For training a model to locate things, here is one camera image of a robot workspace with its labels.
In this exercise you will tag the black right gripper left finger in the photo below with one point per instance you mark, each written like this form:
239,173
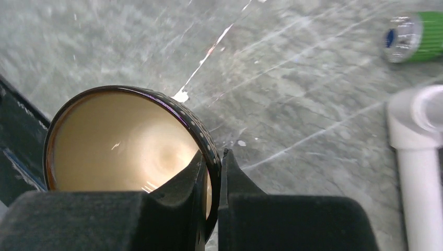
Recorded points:
170,218

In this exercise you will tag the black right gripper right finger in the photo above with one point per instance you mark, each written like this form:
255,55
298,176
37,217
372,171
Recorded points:
250,219

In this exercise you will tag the beige patterned bowl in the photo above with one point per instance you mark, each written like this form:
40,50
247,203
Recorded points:
127,138

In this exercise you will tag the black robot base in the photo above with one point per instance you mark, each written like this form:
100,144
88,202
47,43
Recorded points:
23,131

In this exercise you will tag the green faucet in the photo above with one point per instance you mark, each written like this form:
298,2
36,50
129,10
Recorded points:
413,37

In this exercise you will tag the white pvc pipe frame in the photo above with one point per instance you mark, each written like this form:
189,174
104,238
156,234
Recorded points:
414,118

